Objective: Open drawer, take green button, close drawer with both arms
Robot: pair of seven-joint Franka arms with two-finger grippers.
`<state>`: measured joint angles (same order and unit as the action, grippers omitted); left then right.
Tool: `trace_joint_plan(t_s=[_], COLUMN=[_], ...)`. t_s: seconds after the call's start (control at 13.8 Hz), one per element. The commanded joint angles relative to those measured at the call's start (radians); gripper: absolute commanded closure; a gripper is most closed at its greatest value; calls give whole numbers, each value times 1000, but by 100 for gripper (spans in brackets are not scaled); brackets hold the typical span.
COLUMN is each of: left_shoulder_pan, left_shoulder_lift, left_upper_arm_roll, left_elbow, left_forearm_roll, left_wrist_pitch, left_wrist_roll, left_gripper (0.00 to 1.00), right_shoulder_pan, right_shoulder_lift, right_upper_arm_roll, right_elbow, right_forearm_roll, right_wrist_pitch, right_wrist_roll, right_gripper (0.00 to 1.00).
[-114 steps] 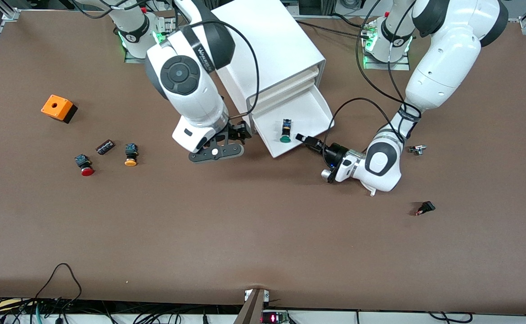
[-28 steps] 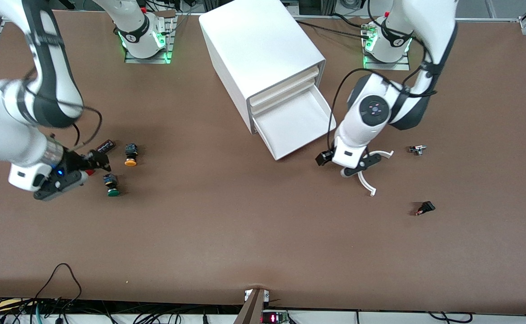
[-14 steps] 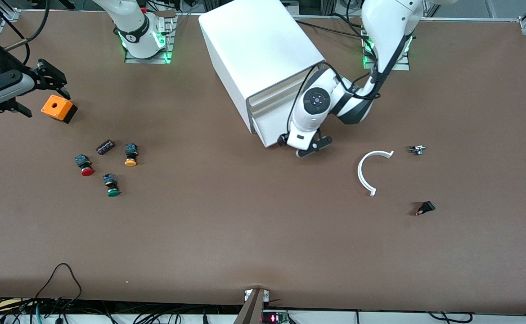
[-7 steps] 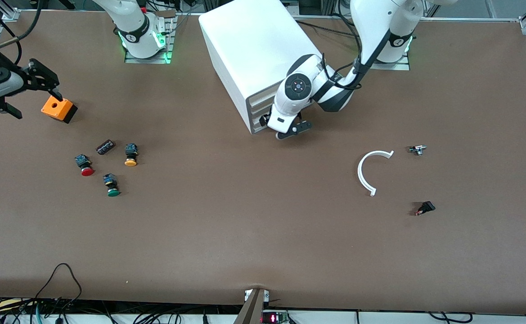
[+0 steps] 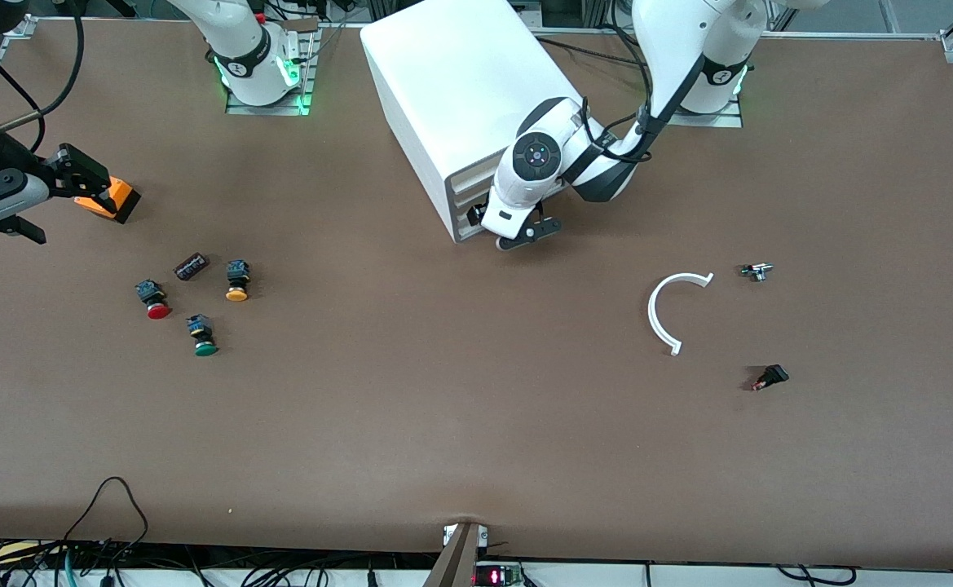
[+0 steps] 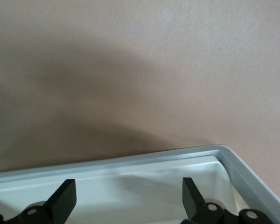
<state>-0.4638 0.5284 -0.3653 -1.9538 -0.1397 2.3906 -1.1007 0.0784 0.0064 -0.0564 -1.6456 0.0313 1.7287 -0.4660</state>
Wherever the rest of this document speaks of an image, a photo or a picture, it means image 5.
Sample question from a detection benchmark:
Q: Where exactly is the brown camera stand post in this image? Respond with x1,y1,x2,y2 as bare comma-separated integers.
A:
422,522,490,587

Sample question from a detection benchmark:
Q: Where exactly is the black square push switch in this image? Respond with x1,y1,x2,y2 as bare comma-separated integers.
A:
751,364,791,393

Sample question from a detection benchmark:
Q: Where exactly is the black looped floor cable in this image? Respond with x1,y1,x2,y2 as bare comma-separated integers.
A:
59,476,151,587

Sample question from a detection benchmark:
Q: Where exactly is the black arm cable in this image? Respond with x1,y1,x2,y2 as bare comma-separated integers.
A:
580,23,707,166
0,0,87,157

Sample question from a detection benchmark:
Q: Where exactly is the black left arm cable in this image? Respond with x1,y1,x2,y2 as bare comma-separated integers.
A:
580,23,707,166

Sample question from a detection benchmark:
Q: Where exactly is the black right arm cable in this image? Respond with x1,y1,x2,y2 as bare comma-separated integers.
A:
0,0,87,157

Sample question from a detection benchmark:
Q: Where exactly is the white compartment tray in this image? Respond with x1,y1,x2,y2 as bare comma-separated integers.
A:
360,0,607,244

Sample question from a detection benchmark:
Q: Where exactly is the green mushroom push button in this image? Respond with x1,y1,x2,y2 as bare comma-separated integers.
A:
186,315,219,358

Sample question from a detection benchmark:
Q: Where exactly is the yellow mushroom push button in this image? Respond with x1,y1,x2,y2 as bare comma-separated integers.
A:
225,259,252,303

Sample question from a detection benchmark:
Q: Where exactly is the orange and black block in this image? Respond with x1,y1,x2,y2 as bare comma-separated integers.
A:
75,175,142,226

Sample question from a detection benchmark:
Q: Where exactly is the white half-ring pipe clamp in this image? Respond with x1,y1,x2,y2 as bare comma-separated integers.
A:
646,271,716,358

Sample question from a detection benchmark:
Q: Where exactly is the small red display module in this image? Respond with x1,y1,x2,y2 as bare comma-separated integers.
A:
473,562,525,587

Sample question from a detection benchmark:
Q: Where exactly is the red mushroom push button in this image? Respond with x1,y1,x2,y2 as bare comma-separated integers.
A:
135,280,173,320

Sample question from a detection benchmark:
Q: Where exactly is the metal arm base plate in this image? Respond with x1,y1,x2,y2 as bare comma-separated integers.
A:
225,20,320,117
668,91,745,130

